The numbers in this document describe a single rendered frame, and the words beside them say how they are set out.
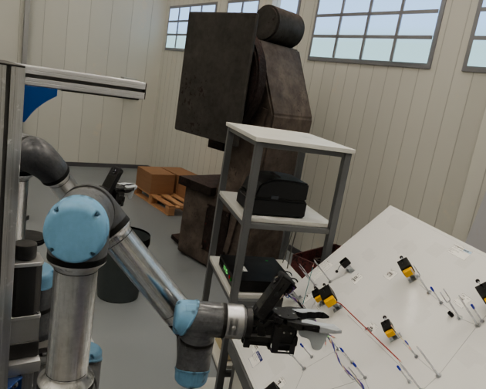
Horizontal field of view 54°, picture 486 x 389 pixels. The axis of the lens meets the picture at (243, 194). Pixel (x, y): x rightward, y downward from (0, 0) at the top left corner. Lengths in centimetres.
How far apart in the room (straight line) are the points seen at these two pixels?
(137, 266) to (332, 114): 513
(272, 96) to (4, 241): 384
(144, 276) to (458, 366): 104
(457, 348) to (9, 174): 141
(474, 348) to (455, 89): 364
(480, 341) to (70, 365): 123
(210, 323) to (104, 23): 925
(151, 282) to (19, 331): 46
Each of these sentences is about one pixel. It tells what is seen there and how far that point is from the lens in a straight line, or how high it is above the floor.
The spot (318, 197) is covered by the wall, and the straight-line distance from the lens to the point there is 617.
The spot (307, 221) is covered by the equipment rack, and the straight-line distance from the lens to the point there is 242.
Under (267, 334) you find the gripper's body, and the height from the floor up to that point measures 154.
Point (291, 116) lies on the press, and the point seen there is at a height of 184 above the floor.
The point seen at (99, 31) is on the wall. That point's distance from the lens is 1005.
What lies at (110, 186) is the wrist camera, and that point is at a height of 160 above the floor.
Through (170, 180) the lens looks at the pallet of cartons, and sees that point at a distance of 794.
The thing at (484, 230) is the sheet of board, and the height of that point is 122.
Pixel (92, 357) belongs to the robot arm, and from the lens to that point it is 126.
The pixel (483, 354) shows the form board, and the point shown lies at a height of 138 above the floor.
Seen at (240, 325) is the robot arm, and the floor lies 157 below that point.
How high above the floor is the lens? 206
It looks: 13 degrees down
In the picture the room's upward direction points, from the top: 9 degrees clockwise
